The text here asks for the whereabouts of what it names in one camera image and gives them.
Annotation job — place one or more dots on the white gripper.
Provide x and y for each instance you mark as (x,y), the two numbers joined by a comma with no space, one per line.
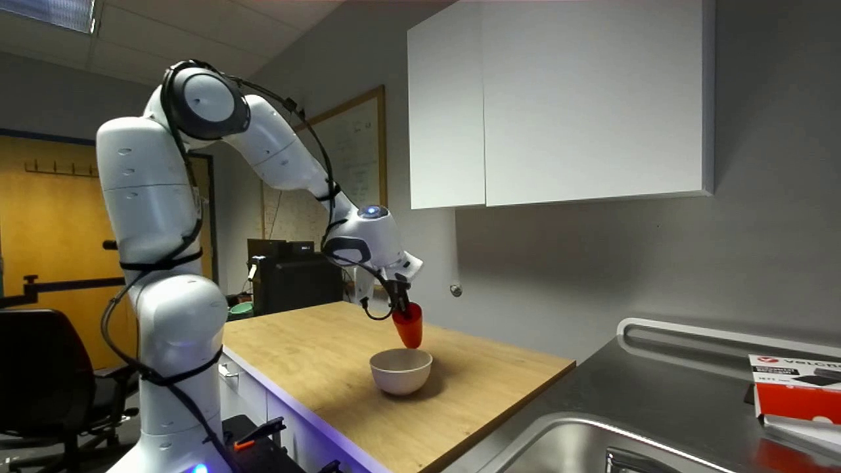
(407,265)

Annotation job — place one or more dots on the red plastic cup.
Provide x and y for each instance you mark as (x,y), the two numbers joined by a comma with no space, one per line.
(409,326)

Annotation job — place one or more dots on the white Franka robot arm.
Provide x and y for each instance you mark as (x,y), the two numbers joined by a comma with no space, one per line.
(161,210)

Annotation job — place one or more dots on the white ceramic bowl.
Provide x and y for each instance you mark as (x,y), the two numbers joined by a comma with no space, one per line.
(402,370)

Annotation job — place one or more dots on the black equipment box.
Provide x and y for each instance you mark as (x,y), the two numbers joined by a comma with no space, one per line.
(294,278)

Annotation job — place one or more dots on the wood framed whiteboard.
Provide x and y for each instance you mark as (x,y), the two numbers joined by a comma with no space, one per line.
(356,148)

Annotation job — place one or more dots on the black device with red part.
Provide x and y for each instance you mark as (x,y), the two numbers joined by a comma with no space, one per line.
(254,441)

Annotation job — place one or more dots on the stainless steel sink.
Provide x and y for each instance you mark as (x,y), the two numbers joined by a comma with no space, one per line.
(607,448)

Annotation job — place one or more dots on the orange wooden door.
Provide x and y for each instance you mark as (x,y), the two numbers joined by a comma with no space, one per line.
(55,244)

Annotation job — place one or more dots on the black office chair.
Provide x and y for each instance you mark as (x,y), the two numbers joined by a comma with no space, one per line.
(44,368)

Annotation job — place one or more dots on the red and white cardboard box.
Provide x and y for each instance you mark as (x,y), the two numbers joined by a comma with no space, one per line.
(801,394)

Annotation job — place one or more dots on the ceiling light panel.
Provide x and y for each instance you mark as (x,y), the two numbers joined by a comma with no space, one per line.
(48,13)

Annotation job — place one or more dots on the small round wall knob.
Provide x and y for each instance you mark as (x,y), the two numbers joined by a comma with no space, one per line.
(457,290)

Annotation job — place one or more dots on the white wall cabinet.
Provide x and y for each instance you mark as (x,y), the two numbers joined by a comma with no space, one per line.
(561,101)

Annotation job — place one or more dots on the steel counter rail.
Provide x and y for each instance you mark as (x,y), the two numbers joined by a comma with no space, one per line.
(700,336)

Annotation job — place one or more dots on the wall coat hook rail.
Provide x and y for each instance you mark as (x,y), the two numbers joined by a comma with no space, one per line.
(59,167)

